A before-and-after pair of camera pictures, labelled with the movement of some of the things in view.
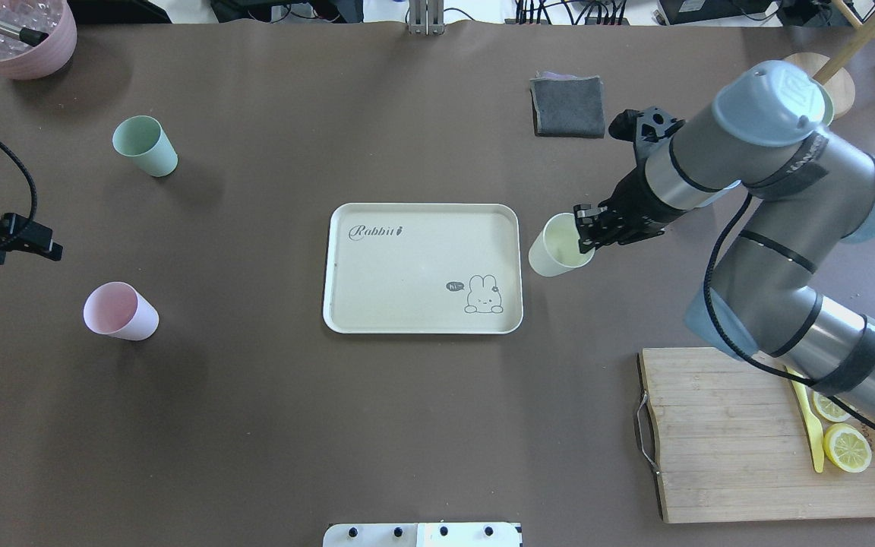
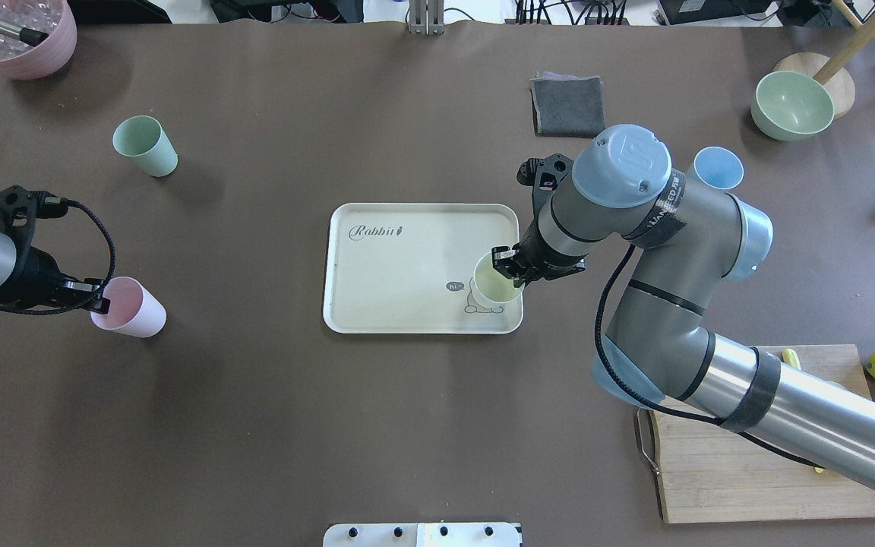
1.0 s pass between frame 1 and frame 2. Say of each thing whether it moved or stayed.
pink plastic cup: moved
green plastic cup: stayed
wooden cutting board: stayed
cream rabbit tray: stayed
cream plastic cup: moved
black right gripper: moved
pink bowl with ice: stayed
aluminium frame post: stayed
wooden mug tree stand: stayed
